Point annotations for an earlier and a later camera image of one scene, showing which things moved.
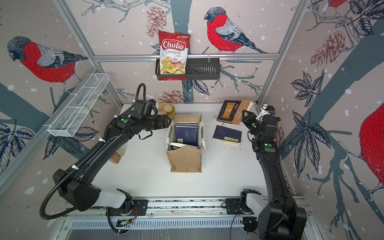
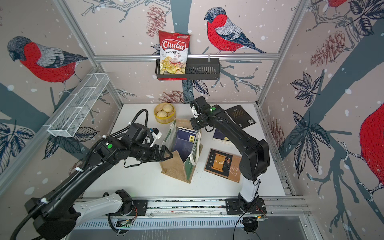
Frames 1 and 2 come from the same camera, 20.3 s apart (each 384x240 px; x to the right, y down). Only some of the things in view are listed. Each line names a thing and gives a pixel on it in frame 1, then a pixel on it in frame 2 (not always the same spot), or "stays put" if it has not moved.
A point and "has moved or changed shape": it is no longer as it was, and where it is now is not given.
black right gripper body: [251, 123] -> [196, 123]
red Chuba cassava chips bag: [173, 51] stays put
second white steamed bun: [162, 112] stays put
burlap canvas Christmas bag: [185, 138] has moved or changed shape
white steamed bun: [168, 107] stays put
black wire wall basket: [197, 68] stays put
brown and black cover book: [231, 111] -> [224, 164]
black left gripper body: [157, 122] -> [150, 153]
